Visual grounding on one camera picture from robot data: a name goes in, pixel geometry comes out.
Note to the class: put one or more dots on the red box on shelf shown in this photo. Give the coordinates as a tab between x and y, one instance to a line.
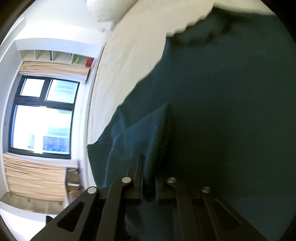
89	62

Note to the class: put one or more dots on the white wall shelf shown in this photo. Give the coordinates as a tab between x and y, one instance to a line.
56	50

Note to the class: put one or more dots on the dark green knit sweater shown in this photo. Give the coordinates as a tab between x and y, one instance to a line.
217	110

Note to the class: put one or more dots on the black framed window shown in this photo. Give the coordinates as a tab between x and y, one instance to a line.
42	117

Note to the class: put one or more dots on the white pillow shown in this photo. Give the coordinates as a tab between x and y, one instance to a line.
109	10

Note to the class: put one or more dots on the beige bed with sheet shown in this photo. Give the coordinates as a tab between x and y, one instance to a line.
129	57

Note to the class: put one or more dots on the beige curtain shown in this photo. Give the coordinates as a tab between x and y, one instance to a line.
31	179

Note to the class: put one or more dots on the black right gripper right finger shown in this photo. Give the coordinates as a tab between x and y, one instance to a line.
201	214

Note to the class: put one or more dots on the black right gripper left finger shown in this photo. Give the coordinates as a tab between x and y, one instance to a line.
97	214

